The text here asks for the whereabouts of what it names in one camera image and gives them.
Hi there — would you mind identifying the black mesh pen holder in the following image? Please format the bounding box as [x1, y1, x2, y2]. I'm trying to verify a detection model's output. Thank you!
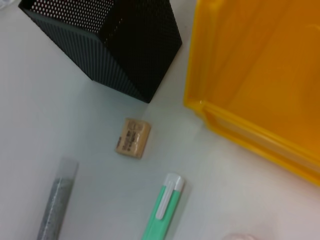
[17, 0, 183, 104]

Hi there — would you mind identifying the yellow plastic storage bin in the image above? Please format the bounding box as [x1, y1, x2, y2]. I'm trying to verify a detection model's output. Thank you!
[183, 0, 320, 187]

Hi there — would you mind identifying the gray marker pen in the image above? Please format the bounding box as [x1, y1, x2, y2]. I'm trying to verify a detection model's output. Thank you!
[36, 157, 80, 240]

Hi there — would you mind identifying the mint green pen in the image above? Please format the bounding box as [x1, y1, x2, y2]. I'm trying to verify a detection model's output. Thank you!
[141, 172, 186, 240]

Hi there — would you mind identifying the beige eraser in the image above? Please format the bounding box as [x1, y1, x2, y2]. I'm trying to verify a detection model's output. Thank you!
[114, 117, 152, 160]

